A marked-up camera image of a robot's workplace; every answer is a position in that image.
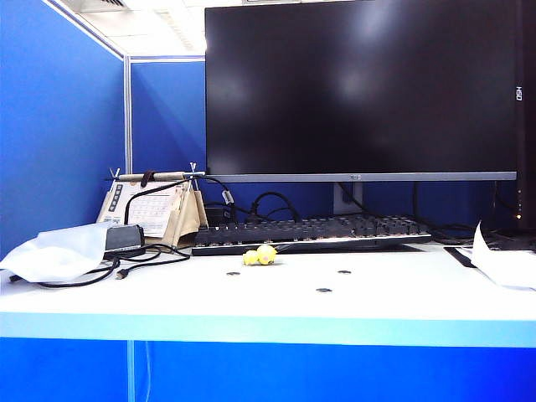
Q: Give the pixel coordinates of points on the black desk pad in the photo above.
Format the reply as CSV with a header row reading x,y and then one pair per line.
x,y
460,257

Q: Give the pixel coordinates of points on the black docking box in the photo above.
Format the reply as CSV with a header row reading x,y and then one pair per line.
x,y
123,236

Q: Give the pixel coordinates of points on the black monitor with white logo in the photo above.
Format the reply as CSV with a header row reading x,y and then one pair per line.
x,y
528,125

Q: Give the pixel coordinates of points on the white paper with small sketch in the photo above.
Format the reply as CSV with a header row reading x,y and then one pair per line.
x,y
502,259

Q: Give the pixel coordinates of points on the blue desk panel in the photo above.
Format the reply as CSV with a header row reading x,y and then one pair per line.
x,y
293,372

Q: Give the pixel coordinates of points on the translucent white plastic bag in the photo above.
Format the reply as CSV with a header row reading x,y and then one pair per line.
x,y
54,251

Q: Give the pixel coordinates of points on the yellow black-eared doll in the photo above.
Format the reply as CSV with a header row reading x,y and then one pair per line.
x,y
264,255

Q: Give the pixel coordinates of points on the small black power adapter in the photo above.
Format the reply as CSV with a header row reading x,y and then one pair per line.
x,y
215,214

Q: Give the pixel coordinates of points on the desk calendar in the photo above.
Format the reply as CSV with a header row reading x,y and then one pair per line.
x,y
146,209

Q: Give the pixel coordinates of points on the black computer keyboard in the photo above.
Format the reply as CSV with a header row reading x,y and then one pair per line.
x,y
314,230

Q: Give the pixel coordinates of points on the large monitor with silver bezel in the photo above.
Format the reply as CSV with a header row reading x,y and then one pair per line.
x,y
356,92

